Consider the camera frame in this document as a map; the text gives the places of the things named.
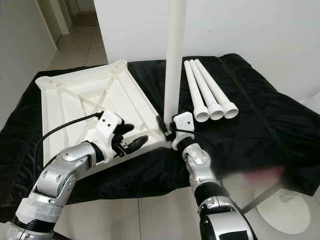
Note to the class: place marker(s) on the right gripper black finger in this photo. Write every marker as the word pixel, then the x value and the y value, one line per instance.
pixel 161 125

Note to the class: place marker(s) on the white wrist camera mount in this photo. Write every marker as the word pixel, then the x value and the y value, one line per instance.
pixel 184 125
pixel 109 124

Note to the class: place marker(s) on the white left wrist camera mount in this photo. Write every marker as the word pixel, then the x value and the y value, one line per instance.
pixel 109 124

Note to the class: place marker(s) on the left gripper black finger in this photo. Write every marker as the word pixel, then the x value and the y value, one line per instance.
pixel 126 130
pixel 137 144

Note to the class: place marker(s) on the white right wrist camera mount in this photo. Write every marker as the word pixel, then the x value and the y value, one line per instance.
pixel 184 125

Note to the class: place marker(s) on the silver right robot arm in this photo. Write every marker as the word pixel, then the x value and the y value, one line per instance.
pixel 197 160

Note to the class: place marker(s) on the white plastic table leg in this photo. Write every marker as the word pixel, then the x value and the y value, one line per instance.
pixel 205 87
pixel 195 90
pixel 174 60
pixel 215 86

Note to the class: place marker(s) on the pink cushion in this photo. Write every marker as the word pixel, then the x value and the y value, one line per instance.
pixel 257 176

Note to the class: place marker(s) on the black fabric table cover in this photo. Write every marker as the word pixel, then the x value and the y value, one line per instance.
pixel 255 135

